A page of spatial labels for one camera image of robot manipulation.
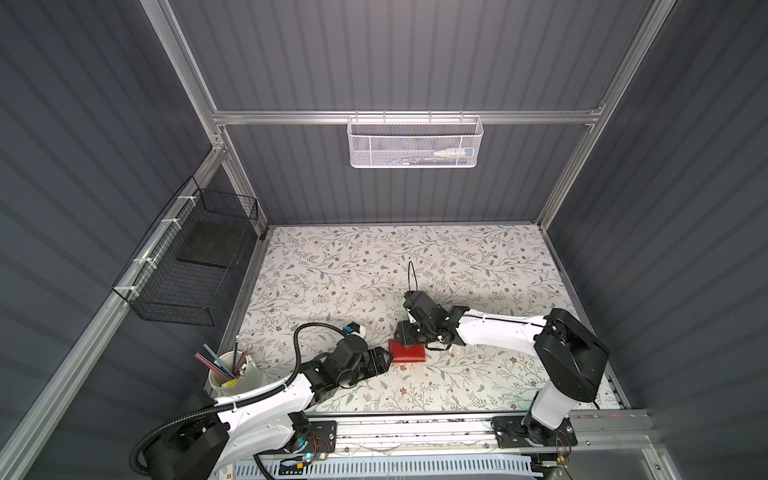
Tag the white wire mesh basket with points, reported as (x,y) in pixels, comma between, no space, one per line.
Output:
(408,142)

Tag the red card holder wallet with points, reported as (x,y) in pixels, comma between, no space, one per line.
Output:
(406,354)

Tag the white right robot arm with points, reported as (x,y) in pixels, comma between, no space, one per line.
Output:
(572,355)

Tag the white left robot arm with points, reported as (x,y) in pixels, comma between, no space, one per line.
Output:
(214,433)

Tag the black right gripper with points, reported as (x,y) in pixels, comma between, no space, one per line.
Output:
(403,332)

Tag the white tube in basket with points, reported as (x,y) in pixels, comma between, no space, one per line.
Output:
(456,153)

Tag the white pen cup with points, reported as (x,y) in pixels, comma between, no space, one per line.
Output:
(231,373)

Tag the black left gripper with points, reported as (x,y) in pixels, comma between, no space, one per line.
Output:
(382,367)

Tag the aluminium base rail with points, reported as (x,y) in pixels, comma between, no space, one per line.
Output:
(411,433)

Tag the black wire basket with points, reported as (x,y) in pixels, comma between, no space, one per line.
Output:
(193,272)

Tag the white slotted cable duct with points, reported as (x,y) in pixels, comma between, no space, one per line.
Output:
(471,466)

